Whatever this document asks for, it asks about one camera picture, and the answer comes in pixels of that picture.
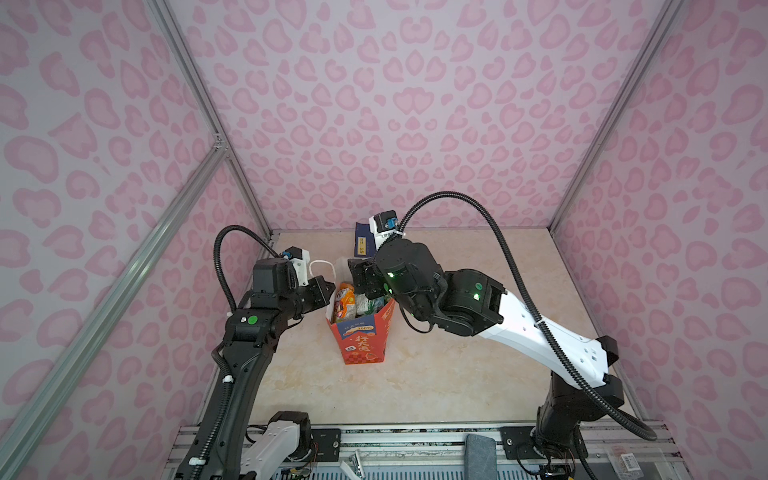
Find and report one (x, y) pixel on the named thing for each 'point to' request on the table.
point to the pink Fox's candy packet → (345, 302)
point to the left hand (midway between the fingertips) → (335, 281)
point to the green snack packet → (366, 306)
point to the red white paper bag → (360, 323)
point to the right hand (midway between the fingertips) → (364, 256)
